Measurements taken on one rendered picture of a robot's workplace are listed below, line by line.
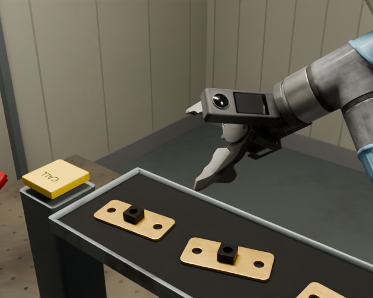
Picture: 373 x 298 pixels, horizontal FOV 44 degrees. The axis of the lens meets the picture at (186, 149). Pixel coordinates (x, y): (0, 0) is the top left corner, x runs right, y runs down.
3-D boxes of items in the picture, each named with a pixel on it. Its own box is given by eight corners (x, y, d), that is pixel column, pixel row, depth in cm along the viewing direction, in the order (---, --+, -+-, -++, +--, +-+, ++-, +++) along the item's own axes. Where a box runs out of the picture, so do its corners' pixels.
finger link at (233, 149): (227, 181, 72) (259, 133, 70) (221, 178, 71) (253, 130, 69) (211, 165, 75) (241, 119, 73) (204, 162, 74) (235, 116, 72)
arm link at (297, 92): (312, 101, 62) (300, 52, 65) (283, 115, 64) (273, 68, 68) (339, 119, 67) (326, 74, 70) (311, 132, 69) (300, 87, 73)
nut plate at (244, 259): (178, 262, 44) (178, 252, 43) (190, 239, 47) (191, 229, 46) (267, 283, 41) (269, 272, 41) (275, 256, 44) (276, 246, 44)
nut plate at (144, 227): (92, 217, 50) (90, 209, 49) (113, 200, 53) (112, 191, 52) (157, 242, 46) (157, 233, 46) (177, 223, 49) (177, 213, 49)
